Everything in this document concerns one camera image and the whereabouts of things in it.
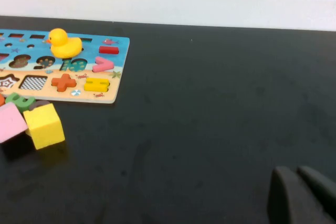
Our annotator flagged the yellow rubber duck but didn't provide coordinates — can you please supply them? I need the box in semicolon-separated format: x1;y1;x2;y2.
46;28;83;59

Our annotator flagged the pink wooden cube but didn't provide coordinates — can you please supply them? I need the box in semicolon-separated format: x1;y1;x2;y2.
0;102;29;144

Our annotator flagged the colourful wooden puzzle board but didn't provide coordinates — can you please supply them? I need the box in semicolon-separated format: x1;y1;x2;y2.
0;28;131;104

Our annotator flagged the red minus sign piece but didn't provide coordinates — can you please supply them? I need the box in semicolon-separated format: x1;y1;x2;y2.
98;46;120;55

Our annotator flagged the yellow wooden cube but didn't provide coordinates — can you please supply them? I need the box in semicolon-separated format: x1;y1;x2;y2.
23;102;66;151

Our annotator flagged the yellow equals sign piece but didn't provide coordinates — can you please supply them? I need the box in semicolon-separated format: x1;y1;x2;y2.
83;78;110;92

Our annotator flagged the green number three piece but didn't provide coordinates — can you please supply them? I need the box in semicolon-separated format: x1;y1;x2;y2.
5;92;36;112

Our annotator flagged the orange plus sign piece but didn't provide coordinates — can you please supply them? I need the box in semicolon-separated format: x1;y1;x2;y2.
51;73;77;93

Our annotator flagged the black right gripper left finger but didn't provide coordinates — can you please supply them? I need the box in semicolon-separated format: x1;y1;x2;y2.
267;166;334;224

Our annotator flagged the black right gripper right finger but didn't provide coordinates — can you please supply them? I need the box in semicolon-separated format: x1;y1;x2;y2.
296;165;336;219

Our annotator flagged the pink greater-than sign piece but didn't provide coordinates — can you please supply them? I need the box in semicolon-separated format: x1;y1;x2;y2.
92;56;114;73

